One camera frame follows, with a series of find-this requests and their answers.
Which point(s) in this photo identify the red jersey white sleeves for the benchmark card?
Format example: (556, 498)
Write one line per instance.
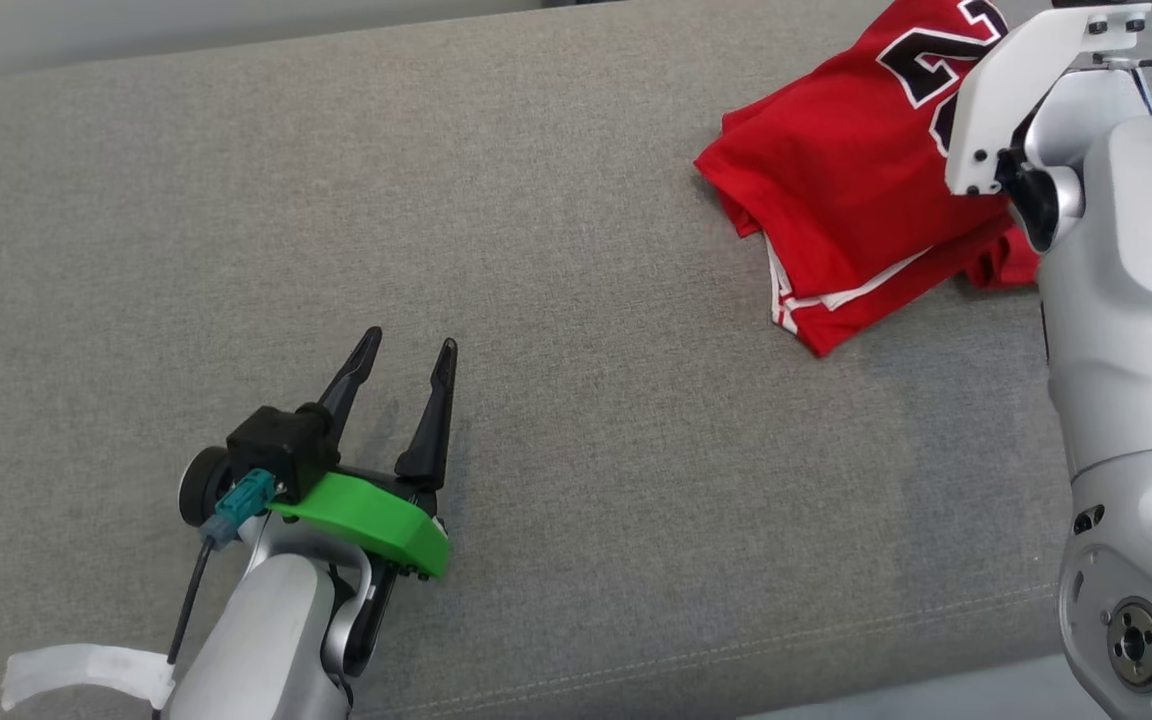
(836, 150)

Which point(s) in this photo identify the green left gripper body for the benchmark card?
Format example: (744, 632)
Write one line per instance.
(376, 515)

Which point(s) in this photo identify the red shorts white stripe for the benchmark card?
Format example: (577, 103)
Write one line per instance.
(866, 320)

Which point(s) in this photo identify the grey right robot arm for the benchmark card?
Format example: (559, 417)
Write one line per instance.
(1136, 350)

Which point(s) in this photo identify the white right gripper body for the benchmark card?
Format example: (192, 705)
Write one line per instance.
(1016, 70)

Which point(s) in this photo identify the white tape strip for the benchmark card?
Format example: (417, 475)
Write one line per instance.
(86, 670)

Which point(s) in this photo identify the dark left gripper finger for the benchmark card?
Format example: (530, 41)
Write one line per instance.
(351, 385)
(433, 430)

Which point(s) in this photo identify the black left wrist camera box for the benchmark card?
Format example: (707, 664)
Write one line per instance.
(276, 445)

